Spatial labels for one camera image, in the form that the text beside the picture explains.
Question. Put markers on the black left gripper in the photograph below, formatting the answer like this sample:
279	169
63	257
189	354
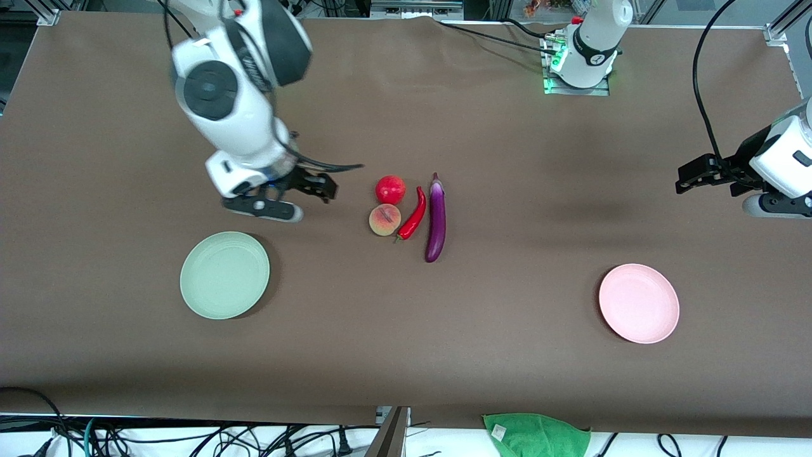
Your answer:
740	163

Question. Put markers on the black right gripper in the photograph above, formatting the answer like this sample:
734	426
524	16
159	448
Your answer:
307	182

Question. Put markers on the red round toy fruit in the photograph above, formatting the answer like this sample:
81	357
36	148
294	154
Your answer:
390	190

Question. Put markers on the toy peach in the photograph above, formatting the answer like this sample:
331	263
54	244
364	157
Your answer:
384	220

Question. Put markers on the red chili pepper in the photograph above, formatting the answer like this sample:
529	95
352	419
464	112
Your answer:
415	216

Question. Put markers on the purple eggplant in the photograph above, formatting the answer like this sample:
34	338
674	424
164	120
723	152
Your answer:
435	222

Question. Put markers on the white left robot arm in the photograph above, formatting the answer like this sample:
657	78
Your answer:
596	44

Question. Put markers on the light green round plate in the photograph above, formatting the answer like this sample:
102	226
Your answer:
225	276

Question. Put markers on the pink round plate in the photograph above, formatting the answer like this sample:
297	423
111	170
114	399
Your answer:
637	304

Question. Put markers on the black background device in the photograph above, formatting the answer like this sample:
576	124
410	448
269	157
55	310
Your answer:
415	9

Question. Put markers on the green cloth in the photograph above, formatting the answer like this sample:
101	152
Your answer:
533	438

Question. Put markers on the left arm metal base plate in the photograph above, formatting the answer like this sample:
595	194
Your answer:
574	92

